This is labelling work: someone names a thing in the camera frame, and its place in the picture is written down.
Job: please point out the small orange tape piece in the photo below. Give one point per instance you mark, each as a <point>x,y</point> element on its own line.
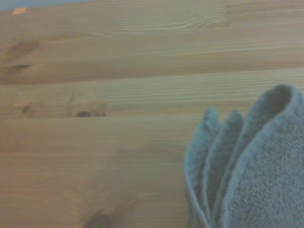
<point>19,11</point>

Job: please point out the grey towel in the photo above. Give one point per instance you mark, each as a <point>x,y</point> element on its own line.
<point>261,171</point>

